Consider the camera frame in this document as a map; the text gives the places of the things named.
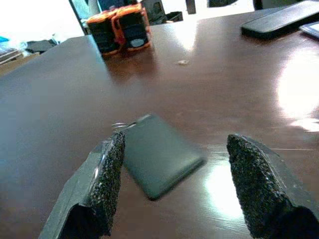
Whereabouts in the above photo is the black folded cloth bag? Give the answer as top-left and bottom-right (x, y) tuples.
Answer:
(24, 39), (60, 54)

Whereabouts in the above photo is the orange and black battery box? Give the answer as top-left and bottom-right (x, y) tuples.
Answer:
(112, 3), (153, 52)
(86, 11), (120, 56)

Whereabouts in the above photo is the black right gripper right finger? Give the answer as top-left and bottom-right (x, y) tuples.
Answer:
(226, 133), (319, 239)

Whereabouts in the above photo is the black key pouch with keys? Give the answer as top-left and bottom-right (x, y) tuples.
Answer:
(111, 114), (207, 201)

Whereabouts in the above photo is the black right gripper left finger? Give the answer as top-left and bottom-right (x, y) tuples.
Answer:
(38, 131), (126, 239)

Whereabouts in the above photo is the small white-framed tablet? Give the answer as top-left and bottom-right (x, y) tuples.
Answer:
(299, 21), (319, 39)

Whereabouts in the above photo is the open black suitcase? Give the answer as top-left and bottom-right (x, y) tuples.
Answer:
(143, 0), (184, 25)

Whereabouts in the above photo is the black phone case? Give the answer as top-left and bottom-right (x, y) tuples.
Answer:
(240, 1), (319, 40)

